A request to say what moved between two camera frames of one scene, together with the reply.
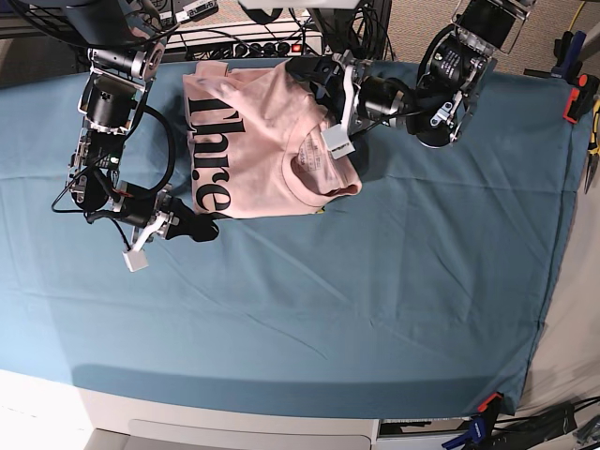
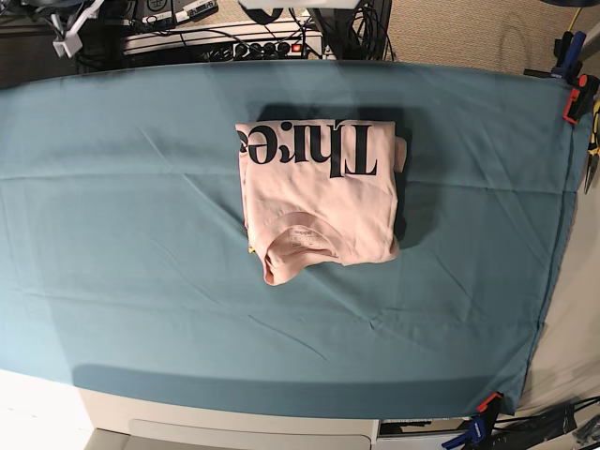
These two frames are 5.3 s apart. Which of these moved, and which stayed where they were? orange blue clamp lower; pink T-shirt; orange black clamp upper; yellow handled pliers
Moved: pink T-shirt
Stayed: yellow handled pliers; orange black clamp upper; orange blue clamp lower
